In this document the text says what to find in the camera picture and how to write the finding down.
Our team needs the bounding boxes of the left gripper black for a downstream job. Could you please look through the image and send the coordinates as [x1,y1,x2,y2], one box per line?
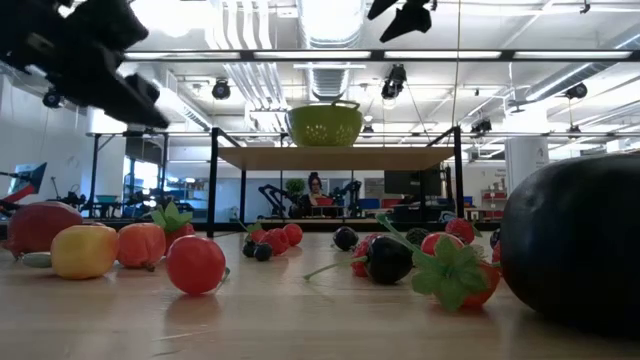
[0,0,171,130]

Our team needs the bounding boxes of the green plastic colander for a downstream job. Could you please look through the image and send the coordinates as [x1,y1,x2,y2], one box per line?
[284,99,365,148]

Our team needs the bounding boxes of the red toy apple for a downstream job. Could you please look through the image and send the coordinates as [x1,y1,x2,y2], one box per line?
[5,200,85,259]

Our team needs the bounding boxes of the overhead LED light bar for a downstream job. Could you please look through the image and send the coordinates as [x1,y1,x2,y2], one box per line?
[122,48,640,63]

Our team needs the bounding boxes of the tilted monitor screen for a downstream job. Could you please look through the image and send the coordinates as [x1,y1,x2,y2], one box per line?
[5,161,49,197]

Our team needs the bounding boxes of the orange toy peach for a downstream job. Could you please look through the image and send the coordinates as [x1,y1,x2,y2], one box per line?
[116,222,167,273]

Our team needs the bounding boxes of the wooden shelf riser black legs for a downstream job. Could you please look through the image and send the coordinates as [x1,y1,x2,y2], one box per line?
[206,125,466,239]

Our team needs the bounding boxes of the black monitor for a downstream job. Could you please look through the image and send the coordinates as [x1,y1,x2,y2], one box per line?
[383,167,445,197]

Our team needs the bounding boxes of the yellow-orange toy peach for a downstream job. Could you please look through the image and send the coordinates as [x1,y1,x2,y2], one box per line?
[50,224,120,281]

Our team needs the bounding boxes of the green background plant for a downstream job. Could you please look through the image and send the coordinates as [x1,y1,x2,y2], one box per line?
[284,177,307,199]

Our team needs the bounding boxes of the white pillar with sign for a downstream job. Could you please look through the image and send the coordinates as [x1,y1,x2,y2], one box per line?
[503,135,551,196]

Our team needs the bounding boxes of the person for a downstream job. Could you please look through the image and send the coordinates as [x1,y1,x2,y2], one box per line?
[298,171,332,219]

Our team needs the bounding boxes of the light green cucumber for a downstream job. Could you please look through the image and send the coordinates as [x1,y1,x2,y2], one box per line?
[20,251,54,269]

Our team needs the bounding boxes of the black toy cherry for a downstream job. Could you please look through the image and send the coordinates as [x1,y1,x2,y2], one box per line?
[332,225,360,253]
[303,235,414,286]

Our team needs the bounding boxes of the dark toy avocado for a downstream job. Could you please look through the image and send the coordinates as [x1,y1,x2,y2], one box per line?
[499,152,640,337]

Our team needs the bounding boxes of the black overhead camera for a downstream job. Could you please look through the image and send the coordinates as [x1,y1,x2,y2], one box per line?
[380,63,409,101]

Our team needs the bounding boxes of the thin hanging cable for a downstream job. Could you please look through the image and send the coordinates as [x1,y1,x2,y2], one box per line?
[451,0,463,129]

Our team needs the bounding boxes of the black background workstation frame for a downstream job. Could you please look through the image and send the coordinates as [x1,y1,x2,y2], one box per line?
[84,130,174,219]

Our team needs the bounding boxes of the black aluminium frame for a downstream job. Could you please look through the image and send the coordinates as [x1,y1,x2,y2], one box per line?
[0,218,501,234]

